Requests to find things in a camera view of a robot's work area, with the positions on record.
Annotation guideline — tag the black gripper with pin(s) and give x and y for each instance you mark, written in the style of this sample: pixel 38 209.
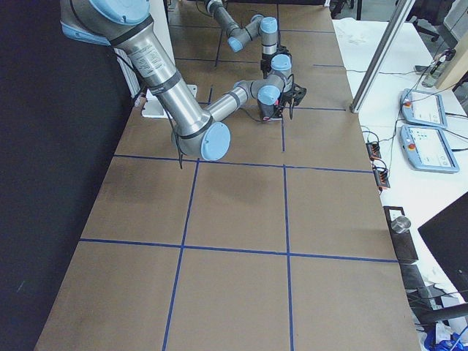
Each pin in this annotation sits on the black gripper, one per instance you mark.
pixel 281 49
pixel 268 110

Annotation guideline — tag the pink and grey towel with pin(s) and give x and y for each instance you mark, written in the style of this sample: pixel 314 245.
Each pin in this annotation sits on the pink and grey towel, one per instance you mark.
pixel 270 112

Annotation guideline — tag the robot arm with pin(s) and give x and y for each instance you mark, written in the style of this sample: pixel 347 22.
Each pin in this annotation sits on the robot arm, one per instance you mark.
pixel 266 28
pixel 197 131

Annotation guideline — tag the upper orange power strip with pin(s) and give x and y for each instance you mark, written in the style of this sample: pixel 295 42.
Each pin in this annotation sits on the upper orange power strip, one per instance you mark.
pixel 373 149

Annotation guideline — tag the orange power strip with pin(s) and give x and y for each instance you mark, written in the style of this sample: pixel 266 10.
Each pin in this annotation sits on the orange power strip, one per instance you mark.
pixel 373 149
pixel 381 177

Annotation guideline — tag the lower orange power strip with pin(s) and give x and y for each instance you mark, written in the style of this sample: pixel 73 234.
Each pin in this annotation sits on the lower orange power strip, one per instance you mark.
pixel 381 177

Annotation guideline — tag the upper teach pendant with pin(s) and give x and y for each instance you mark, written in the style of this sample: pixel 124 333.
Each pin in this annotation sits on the upper teach pendant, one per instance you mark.
pixel 423 108

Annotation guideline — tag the teach pendant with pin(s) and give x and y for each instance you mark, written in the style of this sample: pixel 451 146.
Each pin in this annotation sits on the teach pendant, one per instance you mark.
pixel 427 149
pixel 423 108

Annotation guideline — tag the lower teach pendant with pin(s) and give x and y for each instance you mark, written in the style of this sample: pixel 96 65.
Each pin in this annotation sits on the lower teach pendant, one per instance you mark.
pixel 427 149

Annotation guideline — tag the metal cup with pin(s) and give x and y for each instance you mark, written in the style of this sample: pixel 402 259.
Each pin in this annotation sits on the metal cup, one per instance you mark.
pixel 400 224

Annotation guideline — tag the black tray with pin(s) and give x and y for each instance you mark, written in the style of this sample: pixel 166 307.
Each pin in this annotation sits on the black tray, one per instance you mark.
pixel 402 242

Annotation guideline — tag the black curtain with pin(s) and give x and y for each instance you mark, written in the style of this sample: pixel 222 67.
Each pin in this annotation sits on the black curtain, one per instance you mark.
pixel 64 105

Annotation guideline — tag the black monitor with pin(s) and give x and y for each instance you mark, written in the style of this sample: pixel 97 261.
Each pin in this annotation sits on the black monitor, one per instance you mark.
pixel 445 235

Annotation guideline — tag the white camera stand base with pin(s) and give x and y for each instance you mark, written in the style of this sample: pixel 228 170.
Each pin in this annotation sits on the white camera stand base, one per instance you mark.
pixel 153 98

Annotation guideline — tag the aluminium frame post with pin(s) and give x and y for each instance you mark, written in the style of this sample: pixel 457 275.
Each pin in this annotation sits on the aluminium frame post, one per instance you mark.
pixel 392 29

